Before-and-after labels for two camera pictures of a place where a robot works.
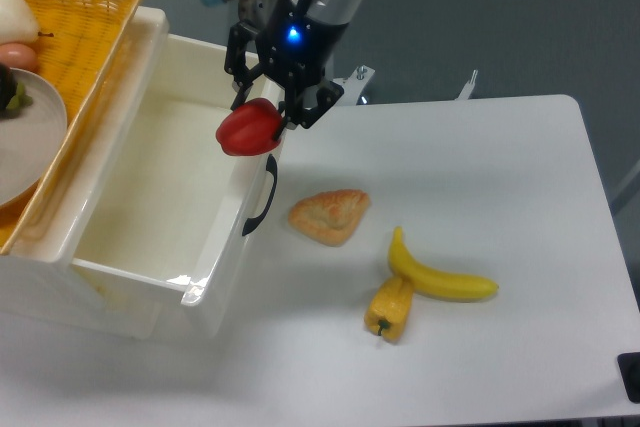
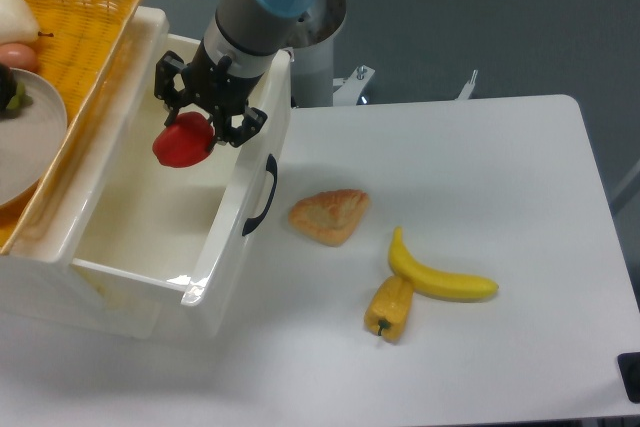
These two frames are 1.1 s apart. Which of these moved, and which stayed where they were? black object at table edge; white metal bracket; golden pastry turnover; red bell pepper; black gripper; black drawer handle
Moved: black gripper; red bell pepper
Stayed: black drawer handle; golden pastry turnover; white metal bracket; black object at table edge
